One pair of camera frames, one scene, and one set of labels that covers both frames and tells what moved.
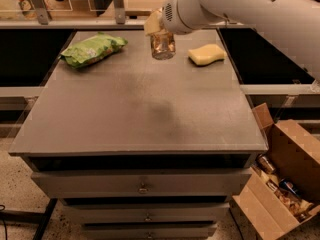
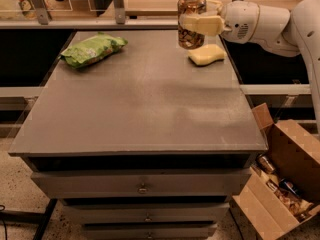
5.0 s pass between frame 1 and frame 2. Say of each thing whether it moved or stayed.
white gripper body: moved
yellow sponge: stayed
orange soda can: moved
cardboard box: stayed
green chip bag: stayed
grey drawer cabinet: stayed
